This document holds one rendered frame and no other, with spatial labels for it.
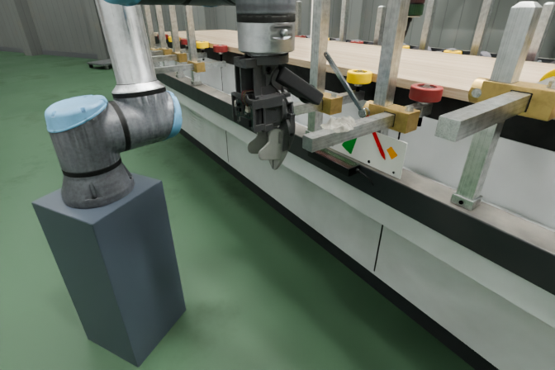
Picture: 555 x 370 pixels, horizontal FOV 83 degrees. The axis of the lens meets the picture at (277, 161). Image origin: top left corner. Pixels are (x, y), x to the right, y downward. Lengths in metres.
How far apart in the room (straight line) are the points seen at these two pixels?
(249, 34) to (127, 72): 0.56
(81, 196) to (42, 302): 0.80
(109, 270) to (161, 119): 0.45
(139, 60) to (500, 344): 1.33
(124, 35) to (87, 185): 0.41
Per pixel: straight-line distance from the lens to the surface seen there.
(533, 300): 0.87
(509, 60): 0.71
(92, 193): 1.00
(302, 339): 1.32
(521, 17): 0.70
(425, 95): 0.90
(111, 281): 1.05
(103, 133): 0.94
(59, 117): 0.94
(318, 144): 0.64
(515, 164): 0.97
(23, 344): 1.60
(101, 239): 0.97
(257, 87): 0.51
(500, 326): 1.22
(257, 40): 0.48
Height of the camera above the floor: 1.09
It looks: 26 degrees down
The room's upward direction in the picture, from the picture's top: straight up
